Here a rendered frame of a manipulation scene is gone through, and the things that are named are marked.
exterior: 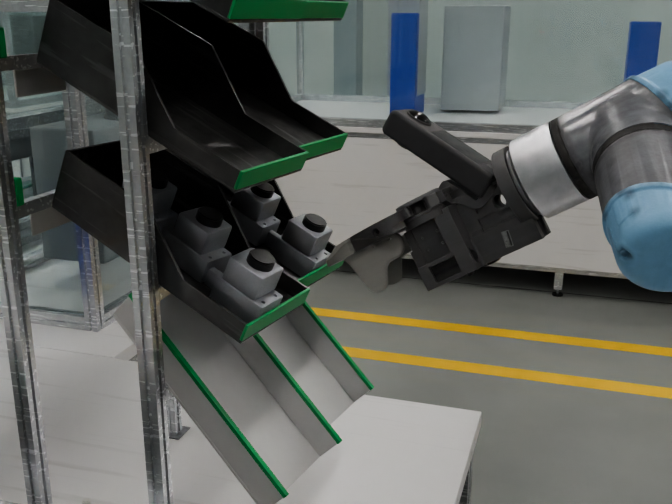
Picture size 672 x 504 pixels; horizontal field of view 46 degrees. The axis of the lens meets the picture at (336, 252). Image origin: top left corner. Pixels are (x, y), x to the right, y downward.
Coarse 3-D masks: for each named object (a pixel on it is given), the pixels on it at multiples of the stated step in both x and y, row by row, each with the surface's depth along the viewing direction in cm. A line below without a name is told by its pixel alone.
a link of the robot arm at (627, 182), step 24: (624, 144) 58; (648, 144) 57; (600, 168) 60; (624, 168) 57; (648, 168) 55; (600, 192) 59; (624, 192) 55; (648, 192) 54; (624, 216) 54; (648, 216) 52; (624, 240) 53; (648, 240) 52; (624, 264) 54; (648, 264) 54; (648, 288) 55
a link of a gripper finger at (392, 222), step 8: (408, 208) 71; (416, 208) 71; (424, 208) 71; (392, 216) 71; (400, 216) 70; (408, 216) 70; (376, 224) 71; (384, 224) 71; (392, 224) 71; (400, 224) 71; (360, 232) 73; (368, 232) 72; (376, 232) 72; (384, 232) 71; (392, 232) 71; (352, 240) 74; (360, 240) 74; (368, 240) 73; (376, 240) 73; (360, 248) 74
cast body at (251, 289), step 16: (240, 256) 84; (256, 256) 83; (272, 256) 84; (208, 272) 87; (224, 272) 84; (240, 272) 83; (256, 272) 82; (272, 272) 84; (224, 288) 84; (240, 288) 83; (256, 288) 82; (272, 288) 86; (224, 304) 85; (240, 304) 84; (256, 304) 83; (272, 304) 85
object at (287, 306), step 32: (64, 160) 87; (96, 160) 91; (160, 160) 97; (64, 192) 88; (96, 192) 86; (192, 192) 96; (96, 224) 87; (128, 256) 86; (160, 256) 84; (192, 288) 83; (288, 288) 93; (224, 320) 82; (256, 320) 82
